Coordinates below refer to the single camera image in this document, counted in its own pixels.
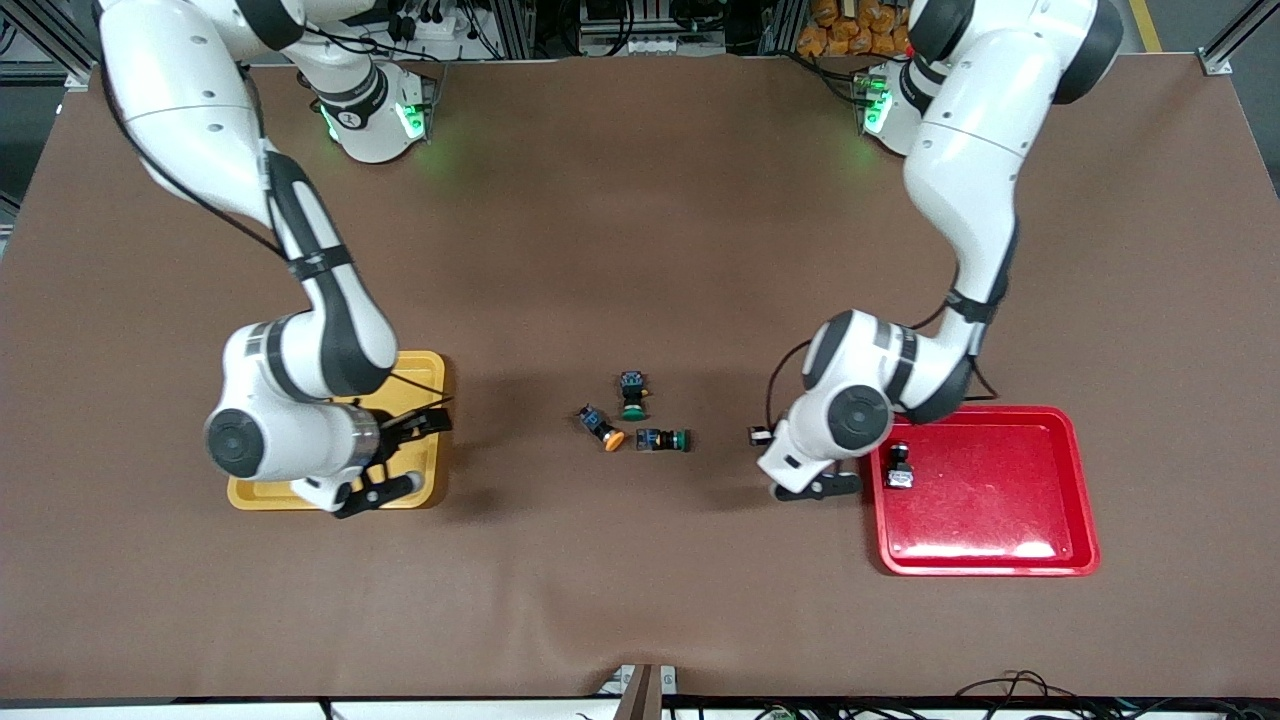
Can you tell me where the white power strip with plugs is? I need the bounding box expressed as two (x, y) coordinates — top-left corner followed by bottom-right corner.
(385, 8), (453, 43)

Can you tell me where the pile of orange packets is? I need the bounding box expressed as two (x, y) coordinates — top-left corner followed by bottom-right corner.
(797, 0), (916, 58)

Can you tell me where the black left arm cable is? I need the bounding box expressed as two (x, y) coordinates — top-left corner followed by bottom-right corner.
(765, 295), (1001, 433)

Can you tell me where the yellow plastic tray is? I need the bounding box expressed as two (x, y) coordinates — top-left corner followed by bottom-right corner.
(227, 350), (448, 512)

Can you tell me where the aluminium corner frame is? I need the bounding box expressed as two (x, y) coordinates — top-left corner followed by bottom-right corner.
(0, 0), (101, 93)
(1198, 0), (1280, 77)

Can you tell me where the metal table bracket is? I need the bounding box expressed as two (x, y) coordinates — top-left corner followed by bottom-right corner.
(600, 664), (681, 720)

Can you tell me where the brown table mat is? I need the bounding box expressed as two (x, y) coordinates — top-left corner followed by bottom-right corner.
(0, 55), (1280, 701)

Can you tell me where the red plastic tray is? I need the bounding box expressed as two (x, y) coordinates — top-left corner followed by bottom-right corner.
(865, 404), (1102, 578)

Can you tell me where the aluminium frame post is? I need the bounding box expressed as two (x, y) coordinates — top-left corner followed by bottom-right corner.
(498, 0), (538, 58)

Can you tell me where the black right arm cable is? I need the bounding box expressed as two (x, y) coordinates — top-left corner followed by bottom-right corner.
(95, 0), (456, 411)

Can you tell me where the black cable bundle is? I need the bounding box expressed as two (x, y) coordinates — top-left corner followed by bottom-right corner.
(955, 670), (1280, 720)

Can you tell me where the yellow push button switch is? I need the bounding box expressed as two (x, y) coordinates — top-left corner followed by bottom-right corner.
(578, 403), (628, 453)

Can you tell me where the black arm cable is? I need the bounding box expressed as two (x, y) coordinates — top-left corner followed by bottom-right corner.
(95, 0), (456, 411)
(765, 295), (1001, 433)

